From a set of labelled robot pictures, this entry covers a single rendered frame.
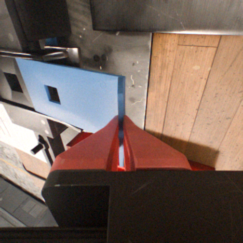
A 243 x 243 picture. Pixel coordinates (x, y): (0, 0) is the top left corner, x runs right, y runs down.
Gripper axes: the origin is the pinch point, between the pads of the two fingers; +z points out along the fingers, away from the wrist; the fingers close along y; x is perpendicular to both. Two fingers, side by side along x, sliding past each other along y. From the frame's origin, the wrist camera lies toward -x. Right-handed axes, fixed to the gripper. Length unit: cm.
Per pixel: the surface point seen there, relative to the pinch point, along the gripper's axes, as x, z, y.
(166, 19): -6.8, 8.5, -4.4
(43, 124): 6.3, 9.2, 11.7
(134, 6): -7.8, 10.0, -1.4
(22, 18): -6.9, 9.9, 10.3
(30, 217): 431, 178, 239
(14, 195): 426, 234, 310
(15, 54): -3.7, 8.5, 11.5
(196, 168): 12.5, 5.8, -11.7
